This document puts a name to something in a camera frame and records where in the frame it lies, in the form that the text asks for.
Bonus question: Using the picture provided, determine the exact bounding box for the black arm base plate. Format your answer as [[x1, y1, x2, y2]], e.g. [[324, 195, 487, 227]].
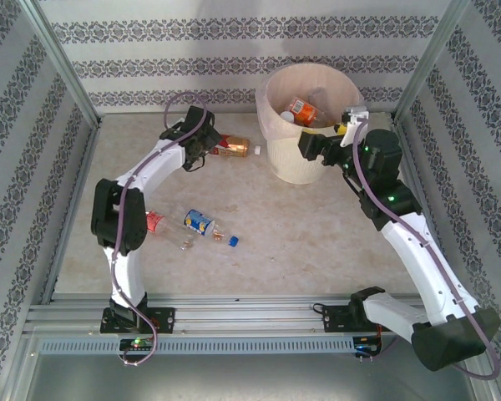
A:
[[321, 303, 401, 334], [99, 306, 178, 335]]

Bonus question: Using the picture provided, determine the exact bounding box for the aluminium side rail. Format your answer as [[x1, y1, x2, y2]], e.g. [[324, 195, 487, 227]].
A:
[[39, 116, 104, 304], [390, 116, 458, 302]]

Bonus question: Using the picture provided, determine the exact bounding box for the white ribbed plastic bin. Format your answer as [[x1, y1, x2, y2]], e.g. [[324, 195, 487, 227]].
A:
[[256, 63, 365, 185]]

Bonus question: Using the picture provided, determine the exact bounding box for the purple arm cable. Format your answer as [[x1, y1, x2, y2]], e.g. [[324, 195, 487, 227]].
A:
[[352, 118, 501, 381], [110, 91, 210, 368]]

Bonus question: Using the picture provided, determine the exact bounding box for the red gold drink carton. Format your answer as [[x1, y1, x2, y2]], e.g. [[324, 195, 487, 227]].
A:
[[210, 133, 251, 160]]

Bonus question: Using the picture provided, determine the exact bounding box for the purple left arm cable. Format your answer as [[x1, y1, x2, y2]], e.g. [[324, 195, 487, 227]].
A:
[[110, 91, 210, 368]]

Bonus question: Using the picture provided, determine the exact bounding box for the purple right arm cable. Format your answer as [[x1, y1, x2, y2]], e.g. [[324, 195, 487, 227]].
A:
[[352, 118, 501, 381]]

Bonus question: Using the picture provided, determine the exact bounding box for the grey slotted cable duct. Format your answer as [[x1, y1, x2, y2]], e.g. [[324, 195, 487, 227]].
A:
[[37, 337, 357, 356]]

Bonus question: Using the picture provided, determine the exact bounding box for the aluminium frame post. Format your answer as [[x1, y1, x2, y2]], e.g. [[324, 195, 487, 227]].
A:
[[393, 0, 473, 123], [18, 0, 102, 126]]

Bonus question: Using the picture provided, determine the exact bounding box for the red label clear bottle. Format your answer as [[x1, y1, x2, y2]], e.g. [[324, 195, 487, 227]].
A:
[[144, 210, 195, 251]]

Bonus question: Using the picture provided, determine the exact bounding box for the aluminium front rail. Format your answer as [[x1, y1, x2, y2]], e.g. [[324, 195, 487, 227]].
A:
[[23, 292, 483, 338]]

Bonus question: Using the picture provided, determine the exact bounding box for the small circuit board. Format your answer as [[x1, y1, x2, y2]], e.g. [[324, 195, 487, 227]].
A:
[[119, 337, 156, 352], [353, 335, 384, 358]]

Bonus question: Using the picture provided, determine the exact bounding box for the clear unlabelled plastic bottle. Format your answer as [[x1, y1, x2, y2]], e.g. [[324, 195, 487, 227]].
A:
[[307, 86, 334, 110]]

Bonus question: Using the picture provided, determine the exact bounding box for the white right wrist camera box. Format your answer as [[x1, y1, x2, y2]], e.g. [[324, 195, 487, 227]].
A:
[[339, 104, 371, 148]]

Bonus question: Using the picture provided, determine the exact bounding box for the blue yellow label bottle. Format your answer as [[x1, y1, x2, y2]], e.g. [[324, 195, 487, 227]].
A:
[[183, 207, 240, 250]]

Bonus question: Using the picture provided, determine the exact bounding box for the orange label gold cap bottle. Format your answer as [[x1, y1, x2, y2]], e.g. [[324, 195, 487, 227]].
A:
[[280, 96, 319, 127]]

